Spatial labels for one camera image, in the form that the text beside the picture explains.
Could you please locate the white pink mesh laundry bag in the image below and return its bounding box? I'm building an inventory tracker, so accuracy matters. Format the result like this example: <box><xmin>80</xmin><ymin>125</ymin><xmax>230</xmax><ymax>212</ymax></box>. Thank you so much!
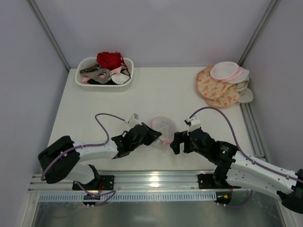
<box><xmin>151</xmin><ymin>116</ymin><xmax>178</xmax><ymax>149</ymax></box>

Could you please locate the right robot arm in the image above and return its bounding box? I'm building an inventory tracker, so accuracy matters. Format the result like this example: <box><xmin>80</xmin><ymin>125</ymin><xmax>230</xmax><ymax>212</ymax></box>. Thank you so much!
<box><xmin>170</xmin><ymin>129</ymin><xmax>303</xmax><ymax>214</ymax></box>

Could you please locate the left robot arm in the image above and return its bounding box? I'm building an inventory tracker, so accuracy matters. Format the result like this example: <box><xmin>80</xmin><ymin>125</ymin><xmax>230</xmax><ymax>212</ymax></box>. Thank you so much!
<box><xmin>38</xmin><ymin>123</ymin><xmax>162</xmax><ymax>190</ymax></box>

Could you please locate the grey bra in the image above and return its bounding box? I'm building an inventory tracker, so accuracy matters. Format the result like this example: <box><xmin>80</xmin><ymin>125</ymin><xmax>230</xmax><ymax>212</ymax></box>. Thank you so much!
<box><xmin>80</xmin><ymin>65</ymin><xmax>110</xmax><ymax>84</ymax></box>

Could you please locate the red lace bra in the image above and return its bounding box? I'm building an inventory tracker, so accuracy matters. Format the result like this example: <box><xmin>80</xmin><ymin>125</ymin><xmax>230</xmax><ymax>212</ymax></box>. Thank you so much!
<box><xmin>97</xmin><ymin>52</ymin><xmax>124</xmax><ymax>70</ymax></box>

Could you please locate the white plastic basket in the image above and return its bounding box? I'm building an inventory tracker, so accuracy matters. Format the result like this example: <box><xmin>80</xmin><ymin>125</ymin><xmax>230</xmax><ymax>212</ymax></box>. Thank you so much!
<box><xmin>74</xmin><ymin>57</ymin><xmax>134</xmax><ymax>92</ymax></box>

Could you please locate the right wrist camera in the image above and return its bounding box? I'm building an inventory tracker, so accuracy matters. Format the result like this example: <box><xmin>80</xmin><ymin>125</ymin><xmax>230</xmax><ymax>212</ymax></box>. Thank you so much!
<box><xmin>184</xmin><ymin>116</ymin><xmax>201</xmax><ymax>131</ymax></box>

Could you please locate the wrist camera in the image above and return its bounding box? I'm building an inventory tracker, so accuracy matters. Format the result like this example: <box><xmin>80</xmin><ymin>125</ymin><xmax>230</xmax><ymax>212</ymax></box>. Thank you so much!
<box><xmin>125</xmin><ymin>113</ymin><xmax>141</xmax><ymax>127</ymax></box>
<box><xmin>184</xmin><ymin>116</ymin><xmax>201</xmax><ymax>131</ymax></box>

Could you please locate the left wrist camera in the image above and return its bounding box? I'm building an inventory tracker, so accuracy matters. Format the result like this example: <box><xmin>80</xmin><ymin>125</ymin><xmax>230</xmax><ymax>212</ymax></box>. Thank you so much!
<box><xmin>125</xmin><ymin>113</ymin><xmax>141</xmax><ymax>127</ymax></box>

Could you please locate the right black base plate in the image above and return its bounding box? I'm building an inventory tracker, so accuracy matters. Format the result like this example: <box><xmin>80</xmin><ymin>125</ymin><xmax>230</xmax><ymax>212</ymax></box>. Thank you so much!
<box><xmin>197</xmin><ymin>174</ymin><xmax>241</xmax><ymax>189</ymax></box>

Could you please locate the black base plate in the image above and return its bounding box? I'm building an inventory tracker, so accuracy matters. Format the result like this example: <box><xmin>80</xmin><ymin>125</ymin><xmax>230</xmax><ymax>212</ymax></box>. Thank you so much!
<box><xmin>80</xmin><ymin>175</ymin><xmax>115</xmax><ymax>191</ymax></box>
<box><xmin>197</xmin><ymin>174</ymin><xmax>241</xmax><ymax>189</ymax></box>

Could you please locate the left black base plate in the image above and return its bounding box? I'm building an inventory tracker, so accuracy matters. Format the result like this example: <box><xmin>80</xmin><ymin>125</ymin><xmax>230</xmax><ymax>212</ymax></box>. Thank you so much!
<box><xmin>80</xmin><ymin>175</ymin><xmax>115</xmax><ymax>191</ymax></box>

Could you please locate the aluminium rail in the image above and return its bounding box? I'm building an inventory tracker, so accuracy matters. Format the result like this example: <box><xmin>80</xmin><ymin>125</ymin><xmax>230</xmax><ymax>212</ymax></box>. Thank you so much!
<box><xmin>27</xmin><ymin>170</ymin><xmax>266</xmax><ymax>193</ymax></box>

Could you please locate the white cable duct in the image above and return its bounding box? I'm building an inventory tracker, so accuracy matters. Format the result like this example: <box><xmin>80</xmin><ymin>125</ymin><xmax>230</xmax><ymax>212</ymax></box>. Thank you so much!
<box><xmin>38</xmin><ymin>192</ymin><xmax>217</xmax><ymax>202</ymax></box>

